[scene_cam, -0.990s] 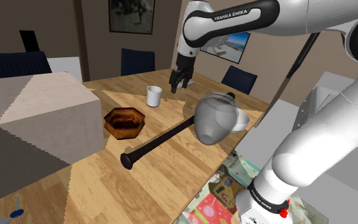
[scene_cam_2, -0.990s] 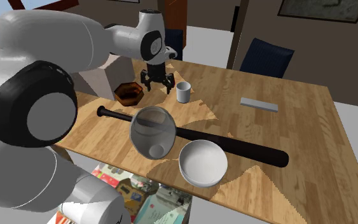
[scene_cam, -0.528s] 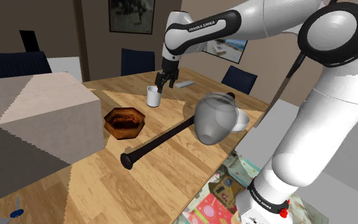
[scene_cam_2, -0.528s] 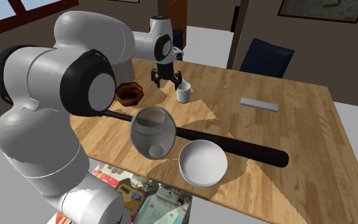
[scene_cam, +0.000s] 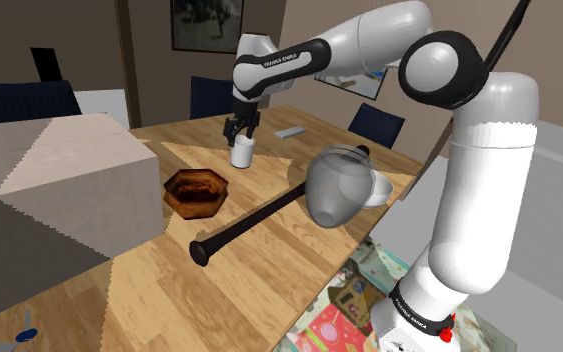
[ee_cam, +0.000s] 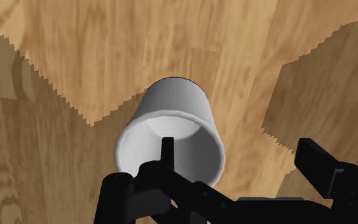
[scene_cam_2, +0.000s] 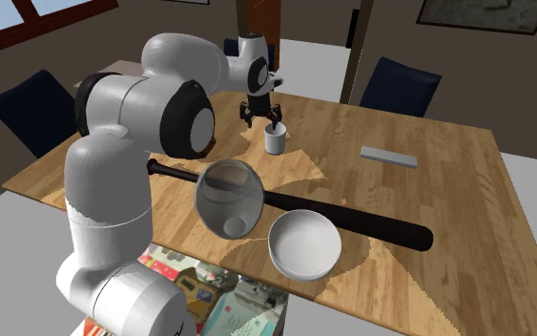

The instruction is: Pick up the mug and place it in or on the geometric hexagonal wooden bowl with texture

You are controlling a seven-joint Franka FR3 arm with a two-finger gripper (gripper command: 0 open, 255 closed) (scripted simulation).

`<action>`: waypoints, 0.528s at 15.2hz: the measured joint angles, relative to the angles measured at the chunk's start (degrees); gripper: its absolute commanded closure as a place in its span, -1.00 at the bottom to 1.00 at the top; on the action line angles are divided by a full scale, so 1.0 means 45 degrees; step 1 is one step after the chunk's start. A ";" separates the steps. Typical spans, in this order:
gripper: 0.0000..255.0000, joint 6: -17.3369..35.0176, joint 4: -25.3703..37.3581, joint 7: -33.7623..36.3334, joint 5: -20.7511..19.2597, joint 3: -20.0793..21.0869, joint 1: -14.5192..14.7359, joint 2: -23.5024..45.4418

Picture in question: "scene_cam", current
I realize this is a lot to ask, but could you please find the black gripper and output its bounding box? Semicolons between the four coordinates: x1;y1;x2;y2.
222;98;262;148

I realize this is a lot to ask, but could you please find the white cup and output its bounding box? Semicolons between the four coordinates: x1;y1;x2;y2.
230;134;256;170

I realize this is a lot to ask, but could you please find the dark blue chair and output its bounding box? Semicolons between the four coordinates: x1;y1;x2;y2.
347;101;407;150
189;74;236;121

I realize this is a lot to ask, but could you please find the grey remote control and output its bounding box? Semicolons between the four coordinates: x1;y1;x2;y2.
274;125;308;141

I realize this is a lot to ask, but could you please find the brown hexagonal bowl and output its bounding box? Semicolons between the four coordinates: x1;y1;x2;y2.
162;167;230;221

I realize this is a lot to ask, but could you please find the black baseball bat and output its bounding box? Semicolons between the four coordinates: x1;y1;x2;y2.
188;144;371;268

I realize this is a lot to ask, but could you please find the clear glass jug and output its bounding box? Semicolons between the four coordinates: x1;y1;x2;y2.
304;144;378;230

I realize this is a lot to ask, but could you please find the white bowl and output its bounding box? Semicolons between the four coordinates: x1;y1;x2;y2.
362;172;395;210

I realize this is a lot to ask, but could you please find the wooden table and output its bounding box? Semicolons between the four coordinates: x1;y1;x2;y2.
0;104;425;352

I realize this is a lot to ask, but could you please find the large beige block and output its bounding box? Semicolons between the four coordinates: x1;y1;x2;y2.
0;112;166;328

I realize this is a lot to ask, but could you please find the patterned robot stand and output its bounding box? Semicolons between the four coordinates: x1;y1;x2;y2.
271;235;519;352

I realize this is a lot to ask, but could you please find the dark blue sofa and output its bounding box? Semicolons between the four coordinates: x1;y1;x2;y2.
0;79;84;127

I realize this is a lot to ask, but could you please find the small blue object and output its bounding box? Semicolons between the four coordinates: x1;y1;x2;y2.
14;308;39;345

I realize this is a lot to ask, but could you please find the dark framed wall picture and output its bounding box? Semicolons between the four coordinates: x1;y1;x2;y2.
169;0;246;55

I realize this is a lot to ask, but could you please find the light framed wall picture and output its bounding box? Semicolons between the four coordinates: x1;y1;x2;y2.
313;67;390;103

